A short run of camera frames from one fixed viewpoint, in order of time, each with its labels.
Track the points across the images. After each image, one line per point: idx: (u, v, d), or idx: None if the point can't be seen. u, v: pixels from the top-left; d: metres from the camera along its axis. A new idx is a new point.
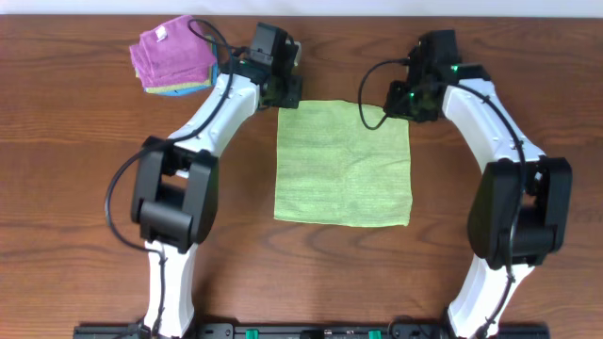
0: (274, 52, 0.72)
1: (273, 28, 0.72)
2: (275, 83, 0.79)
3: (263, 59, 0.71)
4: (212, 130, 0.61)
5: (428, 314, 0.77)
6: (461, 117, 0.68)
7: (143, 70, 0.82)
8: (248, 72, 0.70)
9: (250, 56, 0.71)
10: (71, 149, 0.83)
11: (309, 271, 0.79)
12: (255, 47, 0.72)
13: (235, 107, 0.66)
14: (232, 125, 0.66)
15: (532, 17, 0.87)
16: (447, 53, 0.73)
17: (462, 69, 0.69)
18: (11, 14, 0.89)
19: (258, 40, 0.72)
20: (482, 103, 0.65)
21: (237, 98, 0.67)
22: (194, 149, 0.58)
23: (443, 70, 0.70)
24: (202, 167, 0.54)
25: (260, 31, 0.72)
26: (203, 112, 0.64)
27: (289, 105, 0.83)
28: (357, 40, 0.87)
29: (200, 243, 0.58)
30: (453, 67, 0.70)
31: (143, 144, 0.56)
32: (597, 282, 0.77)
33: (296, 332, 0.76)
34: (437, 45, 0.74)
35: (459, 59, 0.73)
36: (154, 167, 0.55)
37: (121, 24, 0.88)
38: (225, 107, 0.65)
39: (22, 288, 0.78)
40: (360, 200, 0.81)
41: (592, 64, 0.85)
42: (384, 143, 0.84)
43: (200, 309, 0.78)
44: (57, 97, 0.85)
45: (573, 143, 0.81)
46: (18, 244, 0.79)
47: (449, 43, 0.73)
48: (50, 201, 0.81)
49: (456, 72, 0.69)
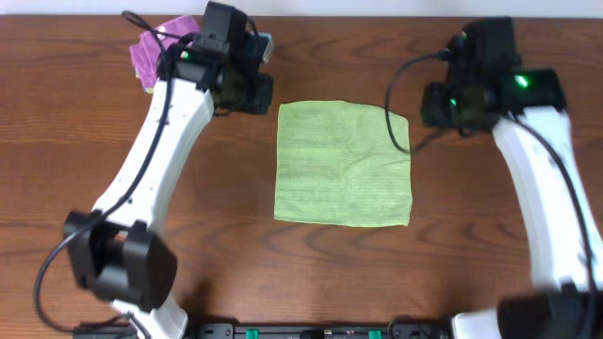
0: (229, 35, 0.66)
1: (227, 8, 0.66)
2: (238, 80, 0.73)
3: (216, 47, 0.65)
4: (149, 185, 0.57)
5: (429, 315, 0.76)
6: (519, 165, 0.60)
7: (143, 70, 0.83)
8: (195, 68, 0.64)
9: (200, 42, 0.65)
10: (72, 149, 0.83)
11: (309, 271, 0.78)
12: (207, 33, 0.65)
13: (178, 136, 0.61)
14: (178, 157, 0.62)
15: (531, 18, 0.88)
16: (500, 49, 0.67)
17: (529, 85, 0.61)
18: (14, 16, 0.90)
19: (211, 25, 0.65)
20: (553, 163, 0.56)
21: (180, 121, 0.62)
22: (127, 219, 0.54)
23: (505, 83, 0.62)
24: (138, 246, 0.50)
25: (211, 12, 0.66)
26: (141, 149, 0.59)
27: (256, 110, 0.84)
28: (356, 41, 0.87)
29: (161, 300, 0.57)
30: (520, 83, 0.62)
31: (65, 222, 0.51)
32: None
33: (296, 332, 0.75)
34: (487, 41, 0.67)
35: (518, 63, 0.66)
36: (85, 248, 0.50)
37: (123, 26, 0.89)
38: (165, 137, 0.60)
39: (20, 287, 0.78)
40: (360, 200, 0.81)
41: (591, 64, 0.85)
42: (383, 143, 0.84)
43: (199, 309, 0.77)
44: (59, 97, 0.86)
45: (575, 142, 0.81)
46: (18, 242, 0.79)
47: (503, 38, 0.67)
48: (50, 200, 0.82)
49: (523, 88, 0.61)
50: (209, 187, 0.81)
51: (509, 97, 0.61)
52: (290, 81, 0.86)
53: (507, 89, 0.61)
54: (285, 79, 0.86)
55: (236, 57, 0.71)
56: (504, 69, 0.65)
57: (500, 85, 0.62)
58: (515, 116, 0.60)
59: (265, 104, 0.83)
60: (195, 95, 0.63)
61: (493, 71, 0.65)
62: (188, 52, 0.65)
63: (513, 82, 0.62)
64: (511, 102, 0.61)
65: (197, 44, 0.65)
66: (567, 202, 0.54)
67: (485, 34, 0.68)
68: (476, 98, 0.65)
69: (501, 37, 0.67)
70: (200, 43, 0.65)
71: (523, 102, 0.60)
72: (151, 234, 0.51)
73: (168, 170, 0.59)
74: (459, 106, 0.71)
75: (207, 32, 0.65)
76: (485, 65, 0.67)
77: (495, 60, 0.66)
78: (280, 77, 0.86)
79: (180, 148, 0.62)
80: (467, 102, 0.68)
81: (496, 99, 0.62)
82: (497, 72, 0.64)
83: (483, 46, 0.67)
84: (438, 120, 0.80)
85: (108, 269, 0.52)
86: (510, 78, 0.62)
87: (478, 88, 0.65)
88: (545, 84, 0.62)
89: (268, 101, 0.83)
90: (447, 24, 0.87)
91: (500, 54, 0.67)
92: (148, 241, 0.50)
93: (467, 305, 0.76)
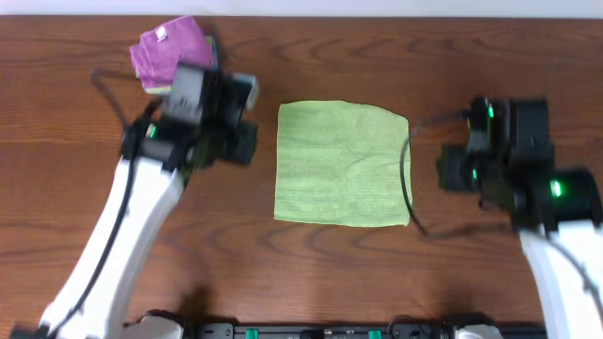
0: (202, 99, 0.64)
1: (198, 71, 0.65)
2: (212, 138, 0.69)
3: (188, 114, 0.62)
4: (96, 298, 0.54)
5: (428, 315, 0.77)
6: (544, 272, 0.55)
7: (143, 70, 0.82)
8: (163, 143, 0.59)
9: (171, 109, 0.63)
10: (72, 149, 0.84)
11: (309, 271, 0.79)
12: (177, 97, 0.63)
13: (142, 225, 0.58)
14: (138, 251, 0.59)
15: (535, 17, 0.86)
16: (534, 138, 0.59)
17: (562, 195, 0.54)
18: (8, 15, 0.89)
19: (185, 86, 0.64)
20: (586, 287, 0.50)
21: (144, 209, 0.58)
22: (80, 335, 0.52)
23: (535, 185, 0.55)
24: None
25: (182, 73, 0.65)
26: (99, 242, 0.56)
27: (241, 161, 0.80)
28: (357, 41, 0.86)
29: None
30: (553, 190, 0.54)
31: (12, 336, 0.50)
32: None
33: (296, 332, 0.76)
34: (518, 126, 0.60)
35: (549, 160, 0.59)
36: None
37: (120, 24, 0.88)
38: (124, 228, 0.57)
39: (22, 288, 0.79)
40: (360, 200, 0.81)
41: (594, 64, 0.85)
42: (384, 143, 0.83)
43: (200, 309, 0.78)
44: (58, 98, 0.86)
45: (571, 144, 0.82)
46: (19, 243, 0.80)
47: (537, 126, 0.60)
48: (50, 201, 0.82)
49: (556, 197, 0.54)
50: (209, 187, 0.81)
51: (545, 210, 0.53)
52: (290, 80, 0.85)
53: (542, 199, 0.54)
54: (285, 79, 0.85)
55: (213, 119, 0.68)
56: (538, 169, 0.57)
57: (531, 186, 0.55)
58: (550, 230, 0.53)
59: (248, 155, 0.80)
60: (160, 178, 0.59)
61: (521, 167, 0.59)
62: (154, 125, 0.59)
63: (548, 190, 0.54)
64: (545, 212, 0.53)
65: (167, 110, 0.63)
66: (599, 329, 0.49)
67: (517, 117, 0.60)
68: (505, 193, 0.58)
69: (538, 125, 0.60)
70: (168, 108, 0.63)
71: (555, 215, 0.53)
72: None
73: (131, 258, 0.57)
74: (485, 184, 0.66)
75: (177, 96, 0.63)
76: (513, 159, 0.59)
77: (524, 152, 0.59)
78: (279, 77, 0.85)
79: (144, 234, 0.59)
80: (492, 181, 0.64)
81: (525, 204, 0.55)
82: (530, 171, 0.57)
83: (513, 133, 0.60)
84: (452, 183, 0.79)
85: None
86: (544, 185, 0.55)
87: (505, 181, 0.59)
88: (586, 192, 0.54)
89: (251, 150, 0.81)
90: (448, 24, 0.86)
91: (532, 144, 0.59)
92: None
93: (466, 305, 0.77)
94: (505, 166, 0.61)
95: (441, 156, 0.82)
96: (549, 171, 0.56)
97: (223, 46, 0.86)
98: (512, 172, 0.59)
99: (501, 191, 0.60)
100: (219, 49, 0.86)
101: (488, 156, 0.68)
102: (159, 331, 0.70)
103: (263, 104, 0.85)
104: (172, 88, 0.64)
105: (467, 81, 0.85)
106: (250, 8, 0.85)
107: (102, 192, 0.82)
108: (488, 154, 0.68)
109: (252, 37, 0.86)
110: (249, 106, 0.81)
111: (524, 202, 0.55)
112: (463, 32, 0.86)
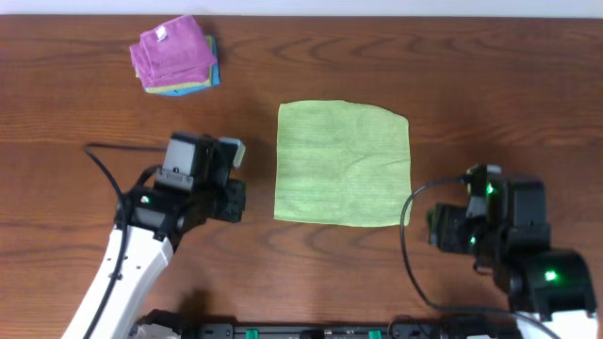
0: (194, 169, 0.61)
1: (192, 139, 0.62)
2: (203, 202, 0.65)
3: (180, 180, 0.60)
4: None
5: (428, 314, 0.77)
6: None
7: (142, 70, 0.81)
8: (154, 213, 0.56)
9: (162, 177, 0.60)
10: (71, 149, 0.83)
11: (309, 270, 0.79)
12: (171, 165, 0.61)
13: (132, 293, 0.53)
14: (130, 314, 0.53)
15: (535, 17, 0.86)
16: (530, 219, 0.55)
17: (559, 281, 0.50)
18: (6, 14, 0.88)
19: (175, 158, 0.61)
20: None
21: (134, 272, 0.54)
22: None
23: (530, 268, 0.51)
24: None
25: (175, 145, 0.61)
26: (88, 309, 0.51)
27: (229, 217, 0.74)
28: (357, 40, 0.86)
29: None
30: (548, 274, 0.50)
31: None
32: (596, 281, 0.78)
33: (296, 332, 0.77)
34: (516, 209, 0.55)
35: (545, 240, 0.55)
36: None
37: (119, 24, 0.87)
38: (117, 292, 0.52)
39: (22, 288, 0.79)
40: (360, 200, 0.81)
41: (594, 64, 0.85)
42: (384, 143, 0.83)
43: (200, 309, 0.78)
44: (57, 98, 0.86)
45: (571, 144, 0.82)
46: (19, 244, 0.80)
47: (537, 205, 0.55)
48: (50, 200, 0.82)
49: (551, 282, 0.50)
50: None
51: (538, 295, 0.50)
52: (290, 80, 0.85)
53: (535, 283, 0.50)
54: (285, 79, 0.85)
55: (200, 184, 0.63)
56: (533, 252, 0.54)
57: (526, 272, 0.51)
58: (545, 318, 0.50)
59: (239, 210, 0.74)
60: (154, 244, 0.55)
61: (518, 250, 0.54)
62: (146, 196, 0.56)
63: (542, 276, 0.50)
64: (539, 298, 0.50)
65: (161, 180, 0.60)
66: None
67: (515, 199, 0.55)
68: (501, 271, 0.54)
69: (537, 203, 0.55)
70: (163, 178, 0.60)
71: (548, 299, 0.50)
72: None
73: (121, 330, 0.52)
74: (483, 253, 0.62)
75: (170, 167, 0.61)
76: (511, 239, 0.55)
77: (523, 232, 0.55)
78: (279, 76, 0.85)
79: (135, 302, 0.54)
80: (489, 254, 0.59)
81: (521, 287, 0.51)
82: (525, 255, 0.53)
83: (509, 215, 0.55)
84: (448, 242, 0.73)
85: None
86: (539, 269, 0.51)
87: (502, 263, 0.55)
88: (580, 276, 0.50)
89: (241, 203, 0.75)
90: (448, 24, 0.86)
91: (529, 225, 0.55)
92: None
93: (466, 305, 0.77)
94: (500, 242, 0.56)
95: (432, 214, 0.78)
96: (545, 253, 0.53)
97: (223, 46, 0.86)
98: (508, 254, 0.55)
99: (501, 270, 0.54)
100: (218, 48, 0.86)
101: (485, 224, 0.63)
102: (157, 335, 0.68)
103: (263, 104, 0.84)
104: (166, 158, 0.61)
105: (467, 81, 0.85)
106: (250, 8, 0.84)
107: (101, 192, 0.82)
108: (485, 222, 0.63)
109: (252, 37, 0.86)
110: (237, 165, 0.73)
111: (520, 285, 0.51)
112: (463, 32, 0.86)
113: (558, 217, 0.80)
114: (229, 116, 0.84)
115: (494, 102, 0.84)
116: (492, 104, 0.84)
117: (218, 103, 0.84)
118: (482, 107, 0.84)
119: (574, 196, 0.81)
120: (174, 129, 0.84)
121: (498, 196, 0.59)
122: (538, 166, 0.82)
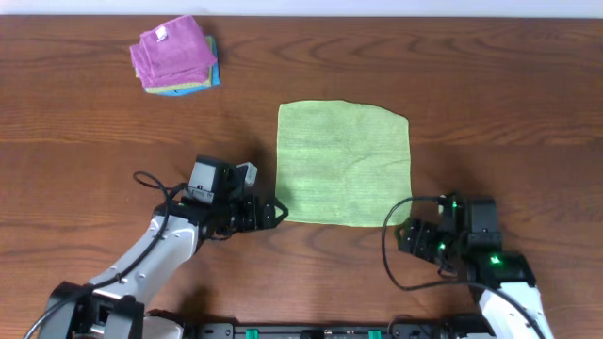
0: (216, 186, 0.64)
1: (214, 162, 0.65)
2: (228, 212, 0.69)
3: (203, 196, 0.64)
4: (140, 274, 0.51)
5: (429, 315, 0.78)
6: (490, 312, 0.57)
7: (143, 70, 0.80)
8: (187, 212, 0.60)
9: (189, 192, 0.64)
10: (71, 149, 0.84)
11: (309, 270, 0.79)
12: (195, 183, 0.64)
13: (168, 253, 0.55)
14: (166, 272, 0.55)
15: (535, 17, 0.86)
16: (484, 228, 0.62)
17: (501, 262, 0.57)
18: (5, 15, 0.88)
19: (200, 177, 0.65)
20: (528, 324, 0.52)
21: (173, 239, 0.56)
22: (116, 295, 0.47)
23: (479, 258, 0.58)
24: (121, 319, 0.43)
25: (200, 167, 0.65)
26: (133, 254, 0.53)
27: (251, 228, 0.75)
28: (357, 40, 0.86)
29: None
30: (493, 258, 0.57)
31: (54, 291, 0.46)
32: (598, 281, 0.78)
33: (296, 332, 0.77)
34: (473, 217, 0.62)
35: (499, 240, 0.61)
36: (60, 327, 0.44)
37: (118, 24, 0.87)
38: (158, 249, 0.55)
39: (22, 288, 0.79)
40: (361, 200, 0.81)
41: (594, 63, 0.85)
42: (384, 143, 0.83)
43: (200, 309, 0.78)
44: (57, 98, 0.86)
45: (572, 144, 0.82)
46: (19, 244, 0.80)
47: (492, 217, 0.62)
48: (50, 200, 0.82)
49: (496, 265, 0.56)
50: None
51: (487, 276, 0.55)
52: (290, 80, 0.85)
53: (482, 266, 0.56)
54: (285, 79, 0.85)
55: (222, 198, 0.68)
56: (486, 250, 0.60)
57: (477, 261, 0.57)
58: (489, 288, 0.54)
59: (269, 215, 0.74)
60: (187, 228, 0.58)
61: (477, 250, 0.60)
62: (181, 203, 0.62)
63: (488, 261, 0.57)
64: (488, 279, 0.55)
65: (187, 196, 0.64)
66: None
67: (471, 209, 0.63)
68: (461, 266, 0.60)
69: (492, 216, 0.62)
70: (189, 195, 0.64)
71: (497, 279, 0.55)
72: (137, 306, 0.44)
73: (151, 282, 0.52)
74: (450, 258, 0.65)
75: (195, 185, 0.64)
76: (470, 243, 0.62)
77: (480, 237, 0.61)
78: (279, 76, 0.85)
79: (166, 266, 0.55)
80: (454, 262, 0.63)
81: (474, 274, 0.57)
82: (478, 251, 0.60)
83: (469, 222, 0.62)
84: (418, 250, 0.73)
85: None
86: (484, 257, 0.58)
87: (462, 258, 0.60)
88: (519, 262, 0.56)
89: (270, 210, 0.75)
90: (448, 24, 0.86)
91: (485, 231, 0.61)
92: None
93: (466, 304, 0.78)
94: (462, 245, 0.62)
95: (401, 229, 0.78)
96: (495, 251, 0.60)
97: (222, 46, 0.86)
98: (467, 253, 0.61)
99: (460, 264, 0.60)
100: (218, 48, 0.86)
101: (451, 234, 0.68)
102: (163, 323, 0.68)
103: (263, 104, 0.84)
104: (191, 178, 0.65)
105: (467, 81, 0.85)
106: (250, 8, 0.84)
107: (102, 192, 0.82)
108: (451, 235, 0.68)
109: (252, 37, 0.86)
110: (252, 183, 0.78)
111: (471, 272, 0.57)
112: (463, 32, 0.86)
113: (558, 217, 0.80)
114: (229, 116, 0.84)
115: (494, 102, 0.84)
116: (493, 105, 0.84)
117: (219, 104, 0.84)
118: (482, 107, 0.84)
119: (575, 196, 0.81)
120: (173, 129, 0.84)
121: (461, 209, 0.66)
122: (538, 166, 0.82)
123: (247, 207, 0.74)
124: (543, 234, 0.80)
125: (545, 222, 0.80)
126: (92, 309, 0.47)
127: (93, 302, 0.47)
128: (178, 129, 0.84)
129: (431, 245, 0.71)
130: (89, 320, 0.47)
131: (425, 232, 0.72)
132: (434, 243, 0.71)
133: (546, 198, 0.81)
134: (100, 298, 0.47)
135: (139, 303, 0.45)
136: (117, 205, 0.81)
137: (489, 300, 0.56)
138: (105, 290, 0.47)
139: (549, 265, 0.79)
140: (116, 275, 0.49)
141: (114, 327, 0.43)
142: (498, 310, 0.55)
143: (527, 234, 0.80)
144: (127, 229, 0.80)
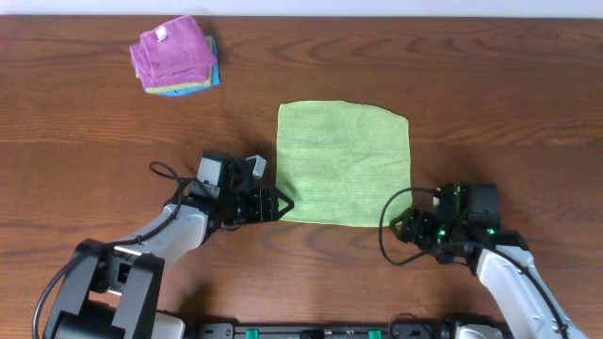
0: (221, 182, 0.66)
1: (220, 157, 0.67)
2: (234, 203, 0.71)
3: (209, 190, 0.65)
4: (159, 240, 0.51)
5: (428, 315, 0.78)
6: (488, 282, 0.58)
7: (143, 70, 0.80)
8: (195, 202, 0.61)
9: (195, 186, 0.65)
10: (72, 149, 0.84)
11: (309, 271, 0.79)
12: (203, 178, 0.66)
13: (183, 231, 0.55)
14: (180, 250, 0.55)
15: (535, 17, 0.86)
16: (484, 209, 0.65)
17: (497, 234, 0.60)
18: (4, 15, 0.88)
19: (205, 172, 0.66)
20: (520, 273, 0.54)
21: (187, 219, 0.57)
22: (138, 251, 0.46)
23: (477, 232, 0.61)
24: (143, 271, 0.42)
25: (205, 162, 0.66)
26: (150, 226, 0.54)
27: (256, 218, 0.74)
28: (357, 40, 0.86)
29: None
30: (489, 231, 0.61)
31: (76, 248, 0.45)
32: (598, 281, 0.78)
33: (296, 332, 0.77)
34: (474, 201, 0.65)
35: (499, 220, 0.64)
36: (79, 282, 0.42)
37: (118, 24, 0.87)
38: (173, 224, 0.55)
39: (22, 288, 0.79)
40: (360, 200, 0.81)
41: (593, 64, 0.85)
42: (384, 143, 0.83)
43: (200, 309, 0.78)
44: (57, 97, 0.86)
45: (572, 144, 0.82)
46: (19, 244, 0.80)
47: (493, 200, 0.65)
48: (51, 200, 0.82)
49: (492, 235, 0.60)
50: None
51: (483, 239, 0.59)
52: (290, 80, 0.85)
53: (480, 235, 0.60)
54: (285, 79, 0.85)
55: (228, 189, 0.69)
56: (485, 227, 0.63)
57: (477, 234, 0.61)
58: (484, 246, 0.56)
59: (273, 208, 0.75)
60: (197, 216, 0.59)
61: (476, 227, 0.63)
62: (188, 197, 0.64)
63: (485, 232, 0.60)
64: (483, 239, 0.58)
65: (194, 190, 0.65)
66: (535, 293, 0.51)
67: (474, 193, 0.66)
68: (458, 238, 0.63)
69: (492, 200, 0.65)
70: (196, 189, 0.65)
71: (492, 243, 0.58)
72: (157, 260, 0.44)
73: (168, 251, 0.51)
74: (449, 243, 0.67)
75: (202, 179, 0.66)
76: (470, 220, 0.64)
77: (479, 217, 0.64)
78: (280, 77, 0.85)
79: (182, 242, 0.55)
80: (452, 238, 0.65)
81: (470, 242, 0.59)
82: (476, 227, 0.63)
83: (470, 203, 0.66)
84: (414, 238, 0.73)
85: (62, 328, 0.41)
86: (482, 230, 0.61)
87: (461, 233, 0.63)
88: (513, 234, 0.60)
89: (276, 202, 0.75)
90: (448, 24, 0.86)
91: (485, 212, 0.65)
92: (138, 299, 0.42)
93: (466, 305, 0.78)
94: (461, 226, 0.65)
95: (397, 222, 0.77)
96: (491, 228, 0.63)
97: (223, 46, 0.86)
98: (466, 230, 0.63)
99: (459, 236, 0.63)
100: (218, 48, 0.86)
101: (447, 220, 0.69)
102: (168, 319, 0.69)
103: (263, 104, 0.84)
104: (198, 172, 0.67)
105: (467, 81, 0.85)
106: (250, 8, 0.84)
107: (102, 192, 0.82)
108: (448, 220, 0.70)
109: (252, 37, 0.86)
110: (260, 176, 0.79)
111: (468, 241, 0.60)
112: (463, 32, 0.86)
113: (558, 217, 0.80)
114: (229, 116, 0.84)
115: (495, 102, 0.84)
116: (492, 105, 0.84)
117: (219, 104, 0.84)
118: (482, 107, 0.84)
119: (575, 196, 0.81)
120: (173, 129, 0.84)
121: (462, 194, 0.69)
122: (537, 166, 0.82)
123: (254, 199, 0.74)
124: (542, 234, 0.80)
125: (545, 222, 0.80)
126: (111, 267, 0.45)
127: (112, 261, 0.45)
128: (178, 129, 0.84)
129: (429, 235, 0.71)
130: (106, 280, 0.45)
131: (423, 220, 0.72)
132: (431, 233, 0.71)
133: (545, 198, 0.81)
134: (119, 256, 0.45)
135: (160, 259, 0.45)
136: (117, 205, 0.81)
137: (484, 264, 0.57)
138: (126, 249, 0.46)
139: (548, 265, 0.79)
140: (137, 237, 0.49)
141: (136, 281, 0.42)
142: (492, 269, 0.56)
143: (527, 234, 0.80)
144: (127, 229, 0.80)
